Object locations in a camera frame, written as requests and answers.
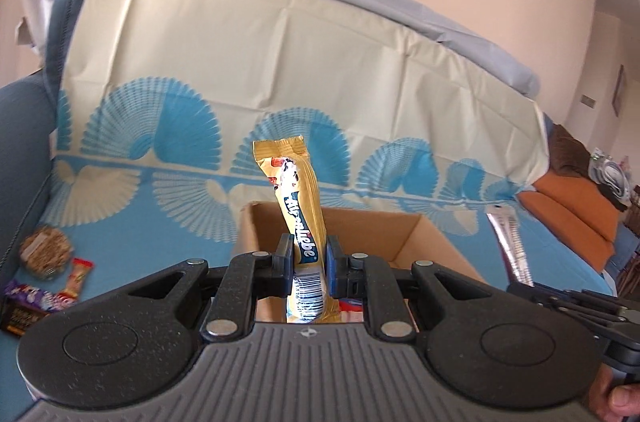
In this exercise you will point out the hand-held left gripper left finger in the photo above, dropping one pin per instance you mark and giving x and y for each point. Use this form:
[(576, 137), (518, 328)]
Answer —
[(284, 267)]

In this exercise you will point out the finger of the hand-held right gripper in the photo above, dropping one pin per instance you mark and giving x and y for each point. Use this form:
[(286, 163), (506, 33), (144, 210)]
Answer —
[(550, 293), (600, 318)]

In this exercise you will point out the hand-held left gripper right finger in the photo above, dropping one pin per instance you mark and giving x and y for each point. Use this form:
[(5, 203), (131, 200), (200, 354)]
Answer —
[(334, 272)]

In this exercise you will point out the silver maroon snack packet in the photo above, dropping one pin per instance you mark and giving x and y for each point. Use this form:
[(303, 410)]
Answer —
[(512, 252)]

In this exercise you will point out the brown cardboard box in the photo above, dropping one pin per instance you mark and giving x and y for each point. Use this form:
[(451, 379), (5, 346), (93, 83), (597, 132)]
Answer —
[(380, 237)]

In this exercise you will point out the golden yellow snack packet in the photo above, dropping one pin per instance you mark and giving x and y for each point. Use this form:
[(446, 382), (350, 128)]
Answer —
[(295, 202)]

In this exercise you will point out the person's right hand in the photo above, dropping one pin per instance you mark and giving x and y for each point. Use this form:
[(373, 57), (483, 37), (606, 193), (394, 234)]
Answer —
[(617, 397)]

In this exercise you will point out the red white snack packet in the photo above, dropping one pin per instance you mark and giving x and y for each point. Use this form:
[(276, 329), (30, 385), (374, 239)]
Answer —
[(352, 307)]

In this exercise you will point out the orange cushion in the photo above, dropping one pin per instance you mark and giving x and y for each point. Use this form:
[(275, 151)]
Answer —
[(565, 227), (575, 197)]

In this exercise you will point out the grey white bundle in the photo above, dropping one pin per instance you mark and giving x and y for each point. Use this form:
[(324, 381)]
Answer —
[(607, 177)]

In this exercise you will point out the brown blanket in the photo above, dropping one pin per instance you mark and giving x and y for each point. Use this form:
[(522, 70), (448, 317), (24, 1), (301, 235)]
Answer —
[(570, 152)]

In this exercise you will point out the small red snack packet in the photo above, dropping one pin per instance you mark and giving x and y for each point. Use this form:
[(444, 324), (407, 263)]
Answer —
[(79, 277)]

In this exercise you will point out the small dark framed picture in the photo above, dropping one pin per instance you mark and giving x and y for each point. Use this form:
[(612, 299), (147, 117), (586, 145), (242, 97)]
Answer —
[(619, 90)]

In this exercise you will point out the round clear cookie pack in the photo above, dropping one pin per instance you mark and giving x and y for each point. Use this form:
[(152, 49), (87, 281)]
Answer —
[(45, 249)]

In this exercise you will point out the purple white snack packet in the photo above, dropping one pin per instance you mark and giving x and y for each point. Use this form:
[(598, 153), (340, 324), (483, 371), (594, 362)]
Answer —
[(35, 297)]

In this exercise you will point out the grey sheet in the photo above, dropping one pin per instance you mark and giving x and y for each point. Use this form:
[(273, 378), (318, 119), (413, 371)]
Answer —
[(450, 32)]

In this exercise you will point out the dark brown snack packet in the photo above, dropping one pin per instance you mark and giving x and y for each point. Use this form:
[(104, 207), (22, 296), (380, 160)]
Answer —
[(20, 319)]

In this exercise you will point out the blue sofa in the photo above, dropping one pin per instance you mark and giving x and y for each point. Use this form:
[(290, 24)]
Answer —
[(25, 142)]

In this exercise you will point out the wall light switch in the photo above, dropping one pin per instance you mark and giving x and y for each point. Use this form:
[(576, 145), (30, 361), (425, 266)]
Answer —
[(588, 101)]

